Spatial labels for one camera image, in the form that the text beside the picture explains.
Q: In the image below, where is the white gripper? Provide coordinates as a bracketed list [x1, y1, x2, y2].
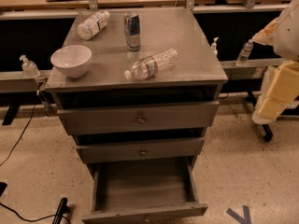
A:
[253, 61, 299, 123]

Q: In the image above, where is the red bull can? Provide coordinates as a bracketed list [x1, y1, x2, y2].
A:
[123, 11, 141, 51]

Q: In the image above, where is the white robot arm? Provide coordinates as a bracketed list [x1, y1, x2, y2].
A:
[252, 0, 299, 124]

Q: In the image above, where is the top grey drawer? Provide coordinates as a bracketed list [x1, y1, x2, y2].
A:
[58, 101, 219, 135]

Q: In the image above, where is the grey drawer cabinet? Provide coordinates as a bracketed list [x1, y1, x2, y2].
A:
[46, 8, 227, 224]

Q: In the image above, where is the middle grey drawer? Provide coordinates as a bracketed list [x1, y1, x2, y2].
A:
[76, 137, 205, 164]

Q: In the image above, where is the bottom grey open drawer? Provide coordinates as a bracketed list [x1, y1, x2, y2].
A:
[82, 157, 207, 224]

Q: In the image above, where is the black table leg right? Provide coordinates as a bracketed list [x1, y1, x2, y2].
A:
[246, 91, 273, 142]

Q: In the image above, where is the small water bottle right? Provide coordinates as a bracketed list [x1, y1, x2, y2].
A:
[236, 39, 253, 66]

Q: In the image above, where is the small pump bottle right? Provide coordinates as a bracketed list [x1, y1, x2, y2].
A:
[211, 37, 219, 56]

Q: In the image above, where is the clear water bottle lying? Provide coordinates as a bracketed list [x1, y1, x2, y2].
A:
[124, 48, 178, 80]

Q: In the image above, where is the white ceramic bowl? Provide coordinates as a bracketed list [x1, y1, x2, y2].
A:
[50, 45, 92, 77]

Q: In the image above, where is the black stand foot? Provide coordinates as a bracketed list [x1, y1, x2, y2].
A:
[52, 197, 71, 224]

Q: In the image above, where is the hand sanitizer pump bottle left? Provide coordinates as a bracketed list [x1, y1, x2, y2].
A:
[20, 55, 41, 78]

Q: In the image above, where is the black cable on floor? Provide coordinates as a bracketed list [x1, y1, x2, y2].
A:
[0, 105, 37, 167]

